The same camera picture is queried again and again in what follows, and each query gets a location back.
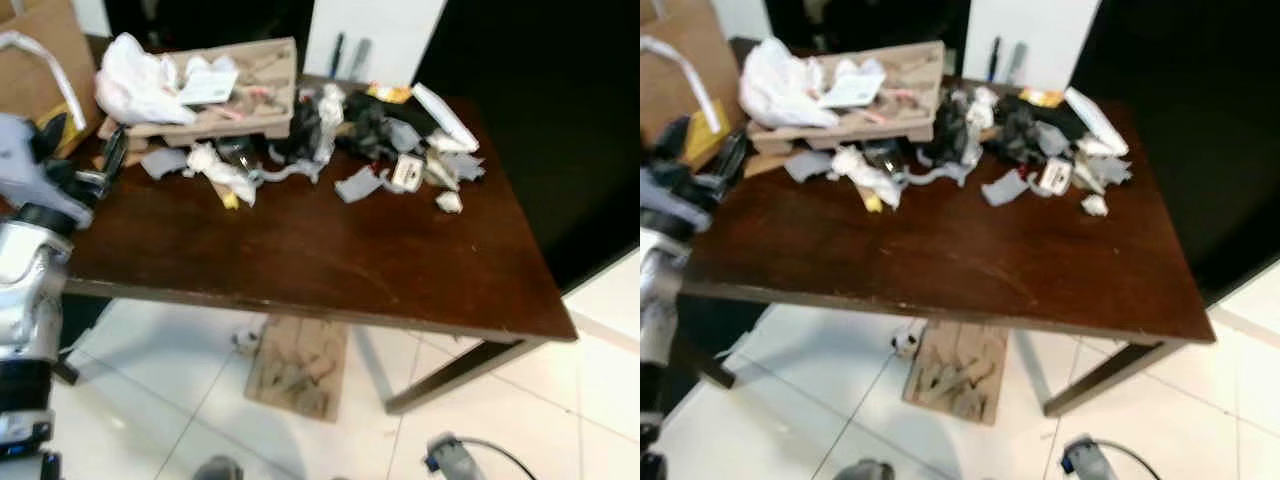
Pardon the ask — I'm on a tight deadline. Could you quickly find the black cabinet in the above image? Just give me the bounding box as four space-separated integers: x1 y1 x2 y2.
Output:
1068 0 1280 307

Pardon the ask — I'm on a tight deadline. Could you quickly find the black crumpled plastic wrap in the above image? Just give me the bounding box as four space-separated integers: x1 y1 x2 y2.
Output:
915 95 979 169
268 92 333 168

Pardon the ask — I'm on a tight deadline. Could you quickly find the brown cardboard sheet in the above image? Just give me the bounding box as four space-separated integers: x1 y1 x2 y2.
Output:
901 320 1011 427
243 314 351 423

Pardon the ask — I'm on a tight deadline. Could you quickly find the grey crumpled wrapper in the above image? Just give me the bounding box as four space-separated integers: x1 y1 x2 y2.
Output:
424 148 488 193
1072 152 1135 196

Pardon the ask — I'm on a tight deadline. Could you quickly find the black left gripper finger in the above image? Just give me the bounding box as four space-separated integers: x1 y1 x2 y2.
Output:
32 112 73 159
714 130 749 193
652 115 693 167
99 125 130 189

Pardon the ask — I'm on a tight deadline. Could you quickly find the white flat foam box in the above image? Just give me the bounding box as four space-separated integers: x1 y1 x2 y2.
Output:
1062 86 1131 158
411 82 482 154

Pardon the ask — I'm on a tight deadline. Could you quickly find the grey folded paper scrap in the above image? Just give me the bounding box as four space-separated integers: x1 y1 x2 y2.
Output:
981 168 1033 208
334 165 387 205

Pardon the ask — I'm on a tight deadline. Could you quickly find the white grey crumpled strip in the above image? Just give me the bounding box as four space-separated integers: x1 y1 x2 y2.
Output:
960 86 999 166
312 83 348 163

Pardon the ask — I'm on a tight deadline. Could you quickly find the white paper card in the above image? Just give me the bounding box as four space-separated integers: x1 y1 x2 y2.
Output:
818 72 887 110
178 67 241 106

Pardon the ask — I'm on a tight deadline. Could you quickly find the small white labelled carton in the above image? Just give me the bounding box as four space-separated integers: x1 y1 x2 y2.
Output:
1036 157 1075 197
387 153 425 194

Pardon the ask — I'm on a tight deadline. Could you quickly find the white crumpled paper wad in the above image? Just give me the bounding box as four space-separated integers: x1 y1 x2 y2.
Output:
830 145 903 210
184 141 258 207

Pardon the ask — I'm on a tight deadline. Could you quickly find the dark brown wooden table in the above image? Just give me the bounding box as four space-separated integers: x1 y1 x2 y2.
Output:
58 35 580 417
680 37 1218 419

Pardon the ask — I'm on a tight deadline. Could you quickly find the white crumpled plastic bag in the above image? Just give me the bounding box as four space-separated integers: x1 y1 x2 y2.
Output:
738 37 843 131
94 33 199 128

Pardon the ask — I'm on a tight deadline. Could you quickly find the small grey paper scrap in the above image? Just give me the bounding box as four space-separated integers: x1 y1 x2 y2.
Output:
783 150 834 184
139 147 190 182

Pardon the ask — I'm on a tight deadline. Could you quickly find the long grey paper strip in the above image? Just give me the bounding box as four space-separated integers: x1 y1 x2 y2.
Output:
250 157 325 188
898 160 973 191

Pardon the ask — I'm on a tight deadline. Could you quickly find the grey robot leg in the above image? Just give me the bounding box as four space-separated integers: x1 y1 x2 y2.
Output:
832 458 897 480
192 454 245 480

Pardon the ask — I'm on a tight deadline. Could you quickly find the brown cardboard tray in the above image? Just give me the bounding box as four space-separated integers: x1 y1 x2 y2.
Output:
98 37 300 149
745 41 947 156

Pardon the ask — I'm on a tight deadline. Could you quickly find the large black crumpled bag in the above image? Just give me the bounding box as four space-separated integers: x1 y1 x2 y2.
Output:
338 90 436 164
990 93 1086 166

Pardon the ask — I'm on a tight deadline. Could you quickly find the brown paper bag white handle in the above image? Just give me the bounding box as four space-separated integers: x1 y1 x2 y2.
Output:
640 0 746 166
0 0 103 159

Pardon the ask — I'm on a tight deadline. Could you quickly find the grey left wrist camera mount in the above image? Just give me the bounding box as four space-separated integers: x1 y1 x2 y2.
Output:
640 165 693 239
0 113 93 229

